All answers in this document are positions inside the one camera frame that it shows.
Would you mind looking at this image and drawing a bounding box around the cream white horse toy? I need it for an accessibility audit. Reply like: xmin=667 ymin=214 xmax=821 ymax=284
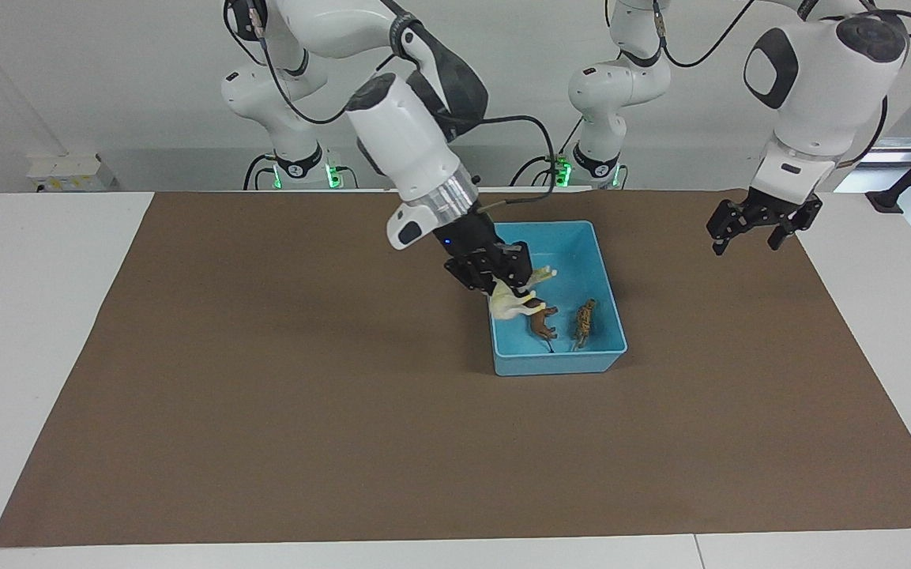
xmin=489 ymin=266 xmax=559 ymax=322

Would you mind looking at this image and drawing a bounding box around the brown toy horse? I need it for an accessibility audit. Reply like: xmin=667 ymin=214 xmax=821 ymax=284
xmin=525 ymin=303 xmax=561 ymax=343

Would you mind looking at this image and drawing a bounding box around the orange striped tiger toy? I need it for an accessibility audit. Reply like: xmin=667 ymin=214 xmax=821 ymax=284
xmin=570 ymin=298 xmax=599 ymax=352

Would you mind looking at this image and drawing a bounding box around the light blue storage box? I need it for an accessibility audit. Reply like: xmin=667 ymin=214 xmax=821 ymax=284
xmin=489 ymin=220 xmax=629 ymax=378

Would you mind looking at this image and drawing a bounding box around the brown table mat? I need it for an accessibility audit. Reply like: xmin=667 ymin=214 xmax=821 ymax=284
xmin=0 ymin=190 xmax=911 ymax=548

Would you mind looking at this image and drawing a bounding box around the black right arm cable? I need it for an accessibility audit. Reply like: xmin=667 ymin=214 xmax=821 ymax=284
xmin=224 ymin=0 xmax=557 ymax=213

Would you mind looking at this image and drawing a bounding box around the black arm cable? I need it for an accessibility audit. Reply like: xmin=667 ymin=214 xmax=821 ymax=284
xmin=224 ymin=0 xmax=557 ymax=213
xmin=604 ymin=0 xmax=911 ymax=171

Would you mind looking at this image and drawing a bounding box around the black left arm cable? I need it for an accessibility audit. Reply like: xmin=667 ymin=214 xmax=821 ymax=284
xmin=604 ymin=0 xmax=911 ymax=171

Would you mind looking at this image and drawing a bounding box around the white wall power strip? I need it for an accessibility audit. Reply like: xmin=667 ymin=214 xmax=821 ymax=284
xmin=26 ymin=153 xmax=117 ymax=193

